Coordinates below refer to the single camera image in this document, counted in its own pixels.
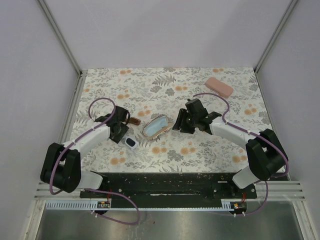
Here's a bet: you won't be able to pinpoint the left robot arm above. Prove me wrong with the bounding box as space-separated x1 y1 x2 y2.
40 122 129 198

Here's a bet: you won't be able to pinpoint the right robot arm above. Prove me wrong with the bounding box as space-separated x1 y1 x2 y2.
172 108 289 198

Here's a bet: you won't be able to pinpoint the light blue cleaning cloth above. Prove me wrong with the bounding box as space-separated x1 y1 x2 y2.
144 115 168 137

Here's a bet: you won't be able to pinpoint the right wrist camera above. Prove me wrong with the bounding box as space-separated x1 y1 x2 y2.
185 98 208 127

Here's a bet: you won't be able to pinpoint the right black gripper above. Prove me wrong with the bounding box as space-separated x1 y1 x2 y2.
172 108 198 135

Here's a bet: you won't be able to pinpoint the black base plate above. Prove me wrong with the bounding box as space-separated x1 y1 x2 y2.
80 172 257 206

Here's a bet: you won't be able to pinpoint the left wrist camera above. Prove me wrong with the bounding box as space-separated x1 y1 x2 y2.
105 105 130 127

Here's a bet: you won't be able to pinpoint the pink glasses case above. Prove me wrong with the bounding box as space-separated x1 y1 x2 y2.
205 77 234 98

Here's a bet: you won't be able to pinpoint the flag print glasses case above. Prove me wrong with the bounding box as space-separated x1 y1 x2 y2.
142 114 174 140

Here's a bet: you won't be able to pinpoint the white slotted cable duct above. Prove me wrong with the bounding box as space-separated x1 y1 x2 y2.
46 197 247 211

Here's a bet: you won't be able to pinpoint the white frame sunglasses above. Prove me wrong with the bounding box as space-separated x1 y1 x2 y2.
124 137 139 150

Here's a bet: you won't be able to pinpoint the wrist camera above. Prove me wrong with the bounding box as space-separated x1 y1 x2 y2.
185 98 208 127
105 105 130 127

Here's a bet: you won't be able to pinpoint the floral table mat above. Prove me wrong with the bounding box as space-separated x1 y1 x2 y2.
70 67 271 173

